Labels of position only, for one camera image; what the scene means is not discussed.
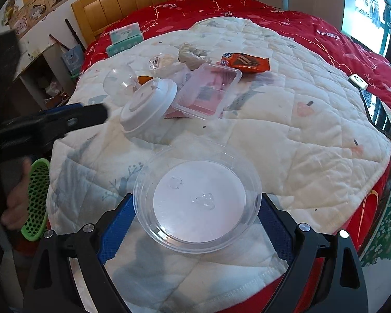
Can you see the crumpled tissue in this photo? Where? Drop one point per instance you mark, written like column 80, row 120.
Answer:
column 192, row 55

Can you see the small orange object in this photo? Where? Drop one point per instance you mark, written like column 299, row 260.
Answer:
column 144, row 79

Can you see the clear round plastic lid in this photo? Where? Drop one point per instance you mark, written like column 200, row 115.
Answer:
column 197, row 199

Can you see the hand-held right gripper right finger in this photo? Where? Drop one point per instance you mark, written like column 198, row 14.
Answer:
column 277, row 231

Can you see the green plastic waste basket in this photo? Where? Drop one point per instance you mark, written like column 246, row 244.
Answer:
column 36, row 199

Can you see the black phone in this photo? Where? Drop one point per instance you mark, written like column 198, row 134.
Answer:
column 379, row 114

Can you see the small white device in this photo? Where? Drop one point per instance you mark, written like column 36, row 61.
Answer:
column 358, row 81

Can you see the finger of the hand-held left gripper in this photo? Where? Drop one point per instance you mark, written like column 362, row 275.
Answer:
column 91, row 115
column 65, row 107

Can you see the pink paper card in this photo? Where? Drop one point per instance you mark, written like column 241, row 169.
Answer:
column 174, row 113

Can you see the window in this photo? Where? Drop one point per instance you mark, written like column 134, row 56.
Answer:
column 368, row 13

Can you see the floral floor mat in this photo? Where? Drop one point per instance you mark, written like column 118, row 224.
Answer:
column 389, row 234

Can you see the large teal tissue pack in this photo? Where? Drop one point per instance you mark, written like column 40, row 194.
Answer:
column 125, row 34

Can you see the blue paper bag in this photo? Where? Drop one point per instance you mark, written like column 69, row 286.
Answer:
column 72, row 60

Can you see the wooden headboard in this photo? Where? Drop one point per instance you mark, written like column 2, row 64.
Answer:
column 133, row 3

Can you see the white quilted blanket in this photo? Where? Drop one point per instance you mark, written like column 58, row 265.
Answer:
column 312, row 137

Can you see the small clear plastic cup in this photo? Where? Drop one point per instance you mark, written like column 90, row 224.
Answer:
column 161, row 62

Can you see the orange snack wrapper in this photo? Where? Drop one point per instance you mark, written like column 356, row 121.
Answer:
column 246, row 62

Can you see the flat teal tissue pack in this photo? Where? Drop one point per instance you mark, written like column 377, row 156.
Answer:
column 117, row 49

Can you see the clear dome lid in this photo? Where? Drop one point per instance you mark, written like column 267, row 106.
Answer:
column 119, row 83

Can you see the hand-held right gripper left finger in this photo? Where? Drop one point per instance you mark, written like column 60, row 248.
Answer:
column 116, row 230

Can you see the person's left hand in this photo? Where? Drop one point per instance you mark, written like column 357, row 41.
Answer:
column 17, row 199

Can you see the red printed blanket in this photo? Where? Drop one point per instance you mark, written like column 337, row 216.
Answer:
column 280, row 9

